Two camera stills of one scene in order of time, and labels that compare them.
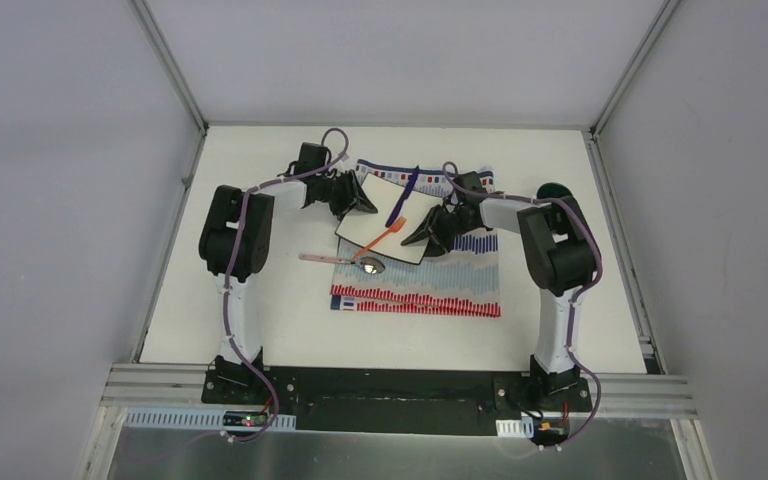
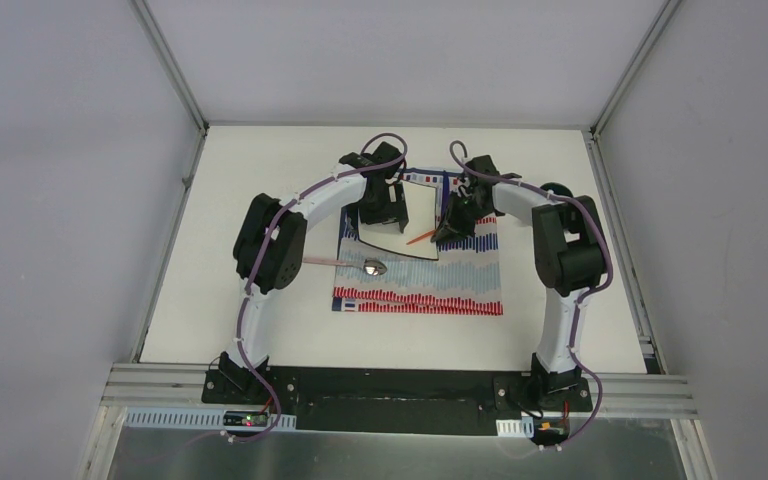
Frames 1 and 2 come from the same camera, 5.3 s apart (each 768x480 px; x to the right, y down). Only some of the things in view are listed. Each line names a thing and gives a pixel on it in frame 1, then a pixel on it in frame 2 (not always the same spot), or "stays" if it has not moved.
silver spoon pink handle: [368, 265] stays
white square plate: [384, 195] stays
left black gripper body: [343, 194] → [383, 211]
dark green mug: [555, 190] stays
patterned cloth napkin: [462, 280] stays
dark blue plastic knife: [402, 196] → [445, 195]
